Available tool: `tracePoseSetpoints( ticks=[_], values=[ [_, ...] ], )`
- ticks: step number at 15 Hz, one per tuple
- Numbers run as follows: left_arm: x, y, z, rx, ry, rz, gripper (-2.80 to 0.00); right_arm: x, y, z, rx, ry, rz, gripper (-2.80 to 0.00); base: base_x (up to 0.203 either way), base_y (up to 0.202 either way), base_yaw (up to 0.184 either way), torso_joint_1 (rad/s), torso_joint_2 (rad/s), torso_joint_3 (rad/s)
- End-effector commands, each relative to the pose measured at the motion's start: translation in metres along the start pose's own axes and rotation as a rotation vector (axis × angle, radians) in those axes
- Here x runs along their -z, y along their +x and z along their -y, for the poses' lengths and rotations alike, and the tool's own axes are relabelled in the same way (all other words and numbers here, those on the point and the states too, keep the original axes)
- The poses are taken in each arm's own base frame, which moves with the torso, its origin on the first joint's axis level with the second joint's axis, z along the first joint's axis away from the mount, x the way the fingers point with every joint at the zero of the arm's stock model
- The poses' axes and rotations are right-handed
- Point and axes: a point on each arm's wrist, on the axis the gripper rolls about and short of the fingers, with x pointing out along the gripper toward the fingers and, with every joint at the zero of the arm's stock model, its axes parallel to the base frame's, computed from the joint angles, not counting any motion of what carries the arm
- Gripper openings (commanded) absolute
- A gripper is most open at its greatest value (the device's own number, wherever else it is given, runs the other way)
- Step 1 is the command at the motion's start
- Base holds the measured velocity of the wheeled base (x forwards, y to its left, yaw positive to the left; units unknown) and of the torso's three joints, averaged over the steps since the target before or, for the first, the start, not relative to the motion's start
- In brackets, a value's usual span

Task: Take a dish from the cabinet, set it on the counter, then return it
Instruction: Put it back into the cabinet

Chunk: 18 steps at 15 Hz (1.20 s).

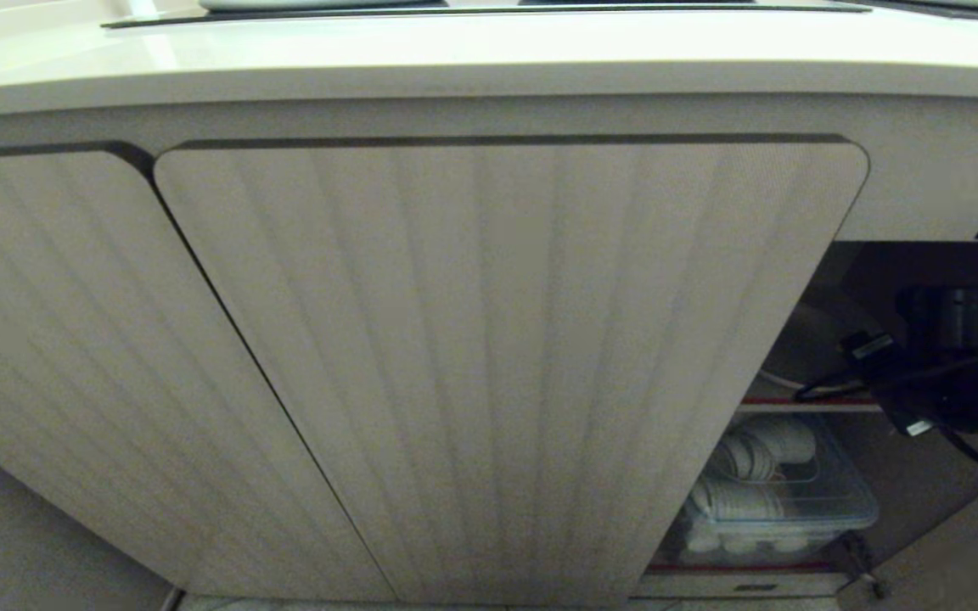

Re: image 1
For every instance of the ribbed beige cabinet door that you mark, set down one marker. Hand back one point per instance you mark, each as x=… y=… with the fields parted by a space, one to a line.
x=73 y=356
x=489 y=365

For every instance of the cabinet shelf board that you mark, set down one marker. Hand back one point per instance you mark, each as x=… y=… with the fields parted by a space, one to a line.
x=803 y=406

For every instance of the beige kitchen cabinet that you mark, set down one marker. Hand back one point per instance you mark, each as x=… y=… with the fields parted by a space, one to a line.
x=922 y=170

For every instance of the smooth beige cabinet door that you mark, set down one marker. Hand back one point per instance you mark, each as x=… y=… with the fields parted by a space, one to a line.
x=956 y=543

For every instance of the stack of white plates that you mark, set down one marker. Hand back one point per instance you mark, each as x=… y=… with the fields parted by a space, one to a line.
x=744 y=458
x=735 y=501

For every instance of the white bowl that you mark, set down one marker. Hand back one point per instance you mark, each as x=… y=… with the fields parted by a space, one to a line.
x=790 y=440

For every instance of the clear plastic storage bin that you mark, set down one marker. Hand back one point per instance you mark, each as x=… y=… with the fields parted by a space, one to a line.
x=837 y=501

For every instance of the metal door hinge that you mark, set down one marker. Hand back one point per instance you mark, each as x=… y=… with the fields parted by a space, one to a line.
x=864 y=570

